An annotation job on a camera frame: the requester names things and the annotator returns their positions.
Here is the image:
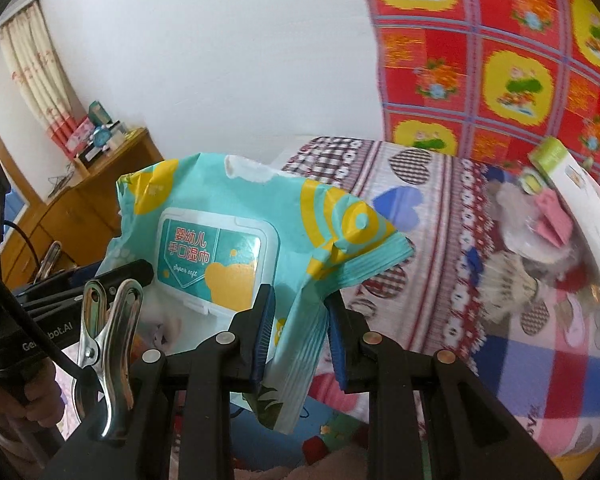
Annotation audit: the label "clear plastic packaging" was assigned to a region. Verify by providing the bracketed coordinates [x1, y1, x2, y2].
[495, 182, 580, 268]

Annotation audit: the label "silver spring clamp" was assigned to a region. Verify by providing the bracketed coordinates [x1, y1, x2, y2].
[33, 240, 62, 284]
[73, 278, 143, 442]

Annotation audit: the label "red floral headboard cloth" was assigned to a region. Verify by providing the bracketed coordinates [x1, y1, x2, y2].
[367, 0, 600, 182]

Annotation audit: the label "cream red curtain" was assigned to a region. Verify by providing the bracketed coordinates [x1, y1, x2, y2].
[0, 0, 79, 159]

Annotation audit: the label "teal wet wipes pack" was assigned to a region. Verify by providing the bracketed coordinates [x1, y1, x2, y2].
[102, 153, 413, 434]

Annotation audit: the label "pink paper receipt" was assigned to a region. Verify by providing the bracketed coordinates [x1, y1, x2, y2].
[533, 188, 573, 247]

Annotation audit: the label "white green selfie stick box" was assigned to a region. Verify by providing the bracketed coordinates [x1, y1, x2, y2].
[528, 136, 600, 281]

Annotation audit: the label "patchwork heart bed sheet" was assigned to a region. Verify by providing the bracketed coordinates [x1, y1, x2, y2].
[284, 136, 600, 468]

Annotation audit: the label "wooden desk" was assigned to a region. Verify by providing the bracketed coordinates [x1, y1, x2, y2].
[1, 128, 162, 289]

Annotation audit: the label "items on desk top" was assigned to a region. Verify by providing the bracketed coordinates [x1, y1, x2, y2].
[66, 101, 140, 168]

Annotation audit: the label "person's left hand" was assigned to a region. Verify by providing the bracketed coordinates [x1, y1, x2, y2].
[0, 359, 65, 428]

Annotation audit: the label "silver spring clamp right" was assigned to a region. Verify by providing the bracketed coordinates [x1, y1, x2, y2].
[73, 278, 143, 442]

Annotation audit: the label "silver spring clamp left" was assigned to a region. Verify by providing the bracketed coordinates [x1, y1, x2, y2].
[33, 240, 62, 284]

